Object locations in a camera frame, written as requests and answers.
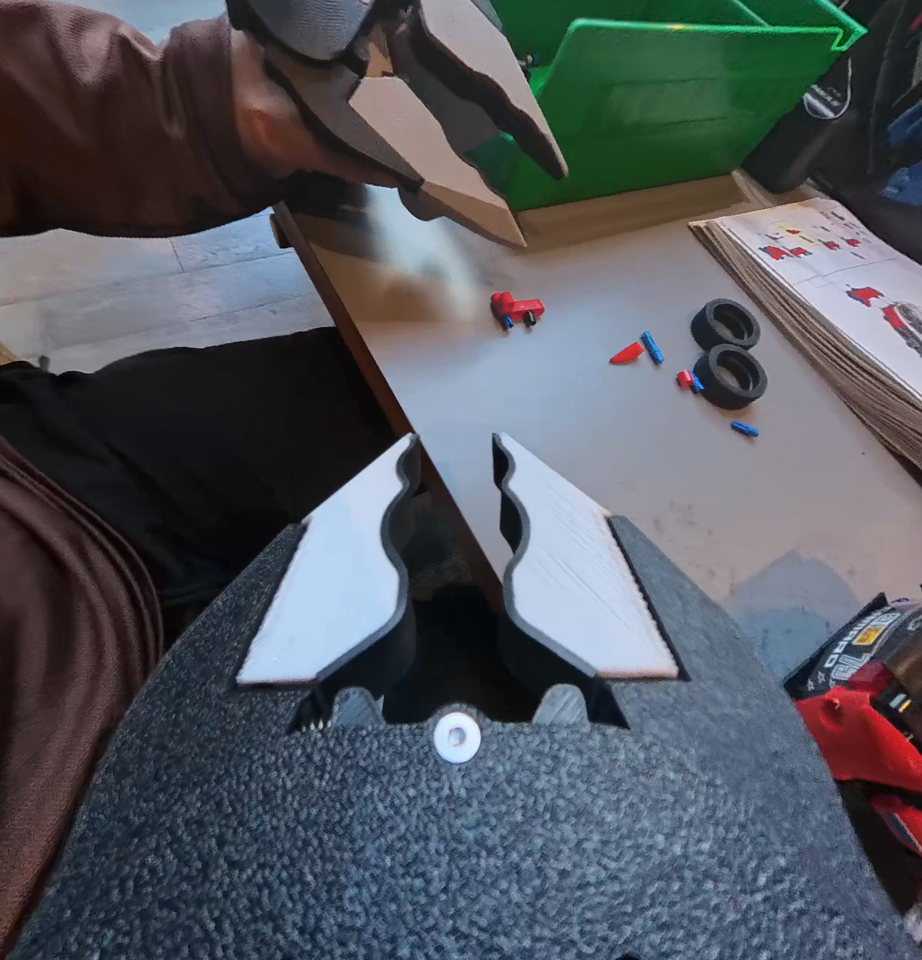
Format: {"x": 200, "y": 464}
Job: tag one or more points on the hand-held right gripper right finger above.
{"x": 588, "y": 592}

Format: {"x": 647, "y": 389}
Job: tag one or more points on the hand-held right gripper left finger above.
{"x": 326, "y": 600}

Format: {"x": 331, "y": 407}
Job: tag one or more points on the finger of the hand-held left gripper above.
{"x": 483, "y": 52}
{"x": 423, "y": 142}

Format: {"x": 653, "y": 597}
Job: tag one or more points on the green plastic bin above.
{"x": 656, "y": 112}

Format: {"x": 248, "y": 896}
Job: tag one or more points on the red angled beam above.
{"x": 525, "y": 305}

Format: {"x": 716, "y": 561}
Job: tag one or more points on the red cone piece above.
{"x": 627, "y": 355}

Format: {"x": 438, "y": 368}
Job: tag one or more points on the person's left forearm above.
{"x": 93, "y": 112}

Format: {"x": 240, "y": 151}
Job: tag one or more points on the grey desk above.
{"x": 618, "y": 487}

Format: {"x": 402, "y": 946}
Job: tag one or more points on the person's left hand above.
{"x": 281, "y": 135}

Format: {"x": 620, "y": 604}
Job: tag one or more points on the person's black pants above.
{"x": 206, "y": 450}

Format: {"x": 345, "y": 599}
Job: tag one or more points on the black rubber toy tire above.
{"x": 705, "y": 382}
{"x": 701, "y": 330}

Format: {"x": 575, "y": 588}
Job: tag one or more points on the person's brown sweater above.
{"x": 56, "y": 675}

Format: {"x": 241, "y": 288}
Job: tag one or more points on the toy brick race car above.
{"x": 866, "y": 735}

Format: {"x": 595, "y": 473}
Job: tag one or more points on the dark rounded object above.
{"x": 806, "y": 135}

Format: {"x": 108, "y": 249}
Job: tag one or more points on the open instruction booklet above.
{"x": 843, "y": 337}

